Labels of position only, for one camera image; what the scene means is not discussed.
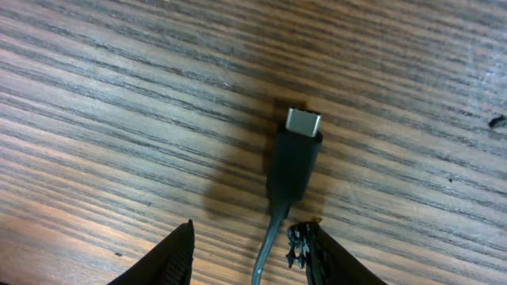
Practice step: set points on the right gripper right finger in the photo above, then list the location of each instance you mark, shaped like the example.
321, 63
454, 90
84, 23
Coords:
325, 261

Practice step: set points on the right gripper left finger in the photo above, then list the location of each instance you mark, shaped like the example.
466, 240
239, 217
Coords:
170, 262

